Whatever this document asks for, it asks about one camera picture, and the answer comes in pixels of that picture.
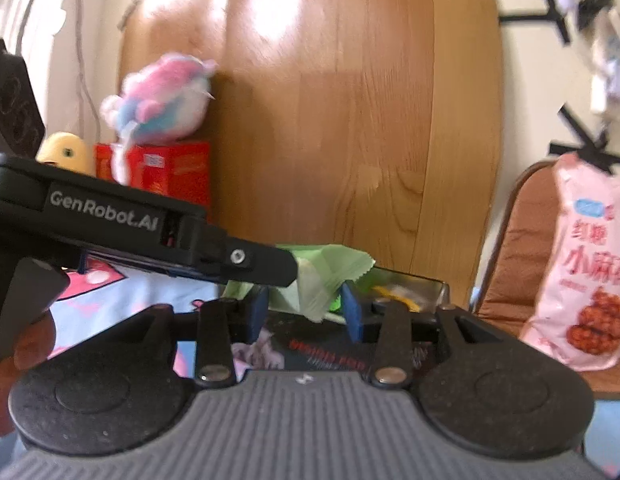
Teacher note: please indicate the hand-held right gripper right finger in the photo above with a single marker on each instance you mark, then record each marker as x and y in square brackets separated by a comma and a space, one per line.
[351, 312]

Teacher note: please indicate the person's left hand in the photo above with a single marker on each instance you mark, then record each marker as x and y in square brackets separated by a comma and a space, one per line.
[25, 355]

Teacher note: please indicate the red cardboard box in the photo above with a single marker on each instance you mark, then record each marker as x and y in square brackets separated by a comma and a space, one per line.
[180, 170]

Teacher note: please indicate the printed light blue blanket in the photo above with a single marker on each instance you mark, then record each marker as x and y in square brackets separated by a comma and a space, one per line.
[140, 290]

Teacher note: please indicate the clear packet with round cake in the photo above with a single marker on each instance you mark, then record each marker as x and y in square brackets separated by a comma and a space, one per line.
[397, 296]

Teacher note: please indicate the pink snack bag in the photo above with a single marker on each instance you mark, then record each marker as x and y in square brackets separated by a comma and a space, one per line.
[580, 260]

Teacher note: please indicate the brown chair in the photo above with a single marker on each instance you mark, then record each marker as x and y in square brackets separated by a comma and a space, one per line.
[520, 260]

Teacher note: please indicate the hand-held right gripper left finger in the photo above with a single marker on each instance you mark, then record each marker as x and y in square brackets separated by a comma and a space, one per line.
[259, 312]

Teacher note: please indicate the white hanging ornament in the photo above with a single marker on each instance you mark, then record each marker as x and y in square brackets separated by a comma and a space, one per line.
[602, 90]

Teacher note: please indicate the pink and blue plush toy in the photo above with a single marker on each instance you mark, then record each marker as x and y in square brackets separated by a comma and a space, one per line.
[165, 100]

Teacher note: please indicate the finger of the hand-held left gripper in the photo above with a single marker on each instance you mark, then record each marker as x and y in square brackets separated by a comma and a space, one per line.
[262, 265]

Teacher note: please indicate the wooden headboard panel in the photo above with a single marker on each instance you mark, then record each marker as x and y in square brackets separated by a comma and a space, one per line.
[340, 110]

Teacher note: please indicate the black wall decal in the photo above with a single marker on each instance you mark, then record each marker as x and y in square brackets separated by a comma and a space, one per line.
[557, 15]

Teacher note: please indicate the yellow plush toy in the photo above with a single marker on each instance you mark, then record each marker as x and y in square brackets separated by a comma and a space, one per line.
[65, 152]

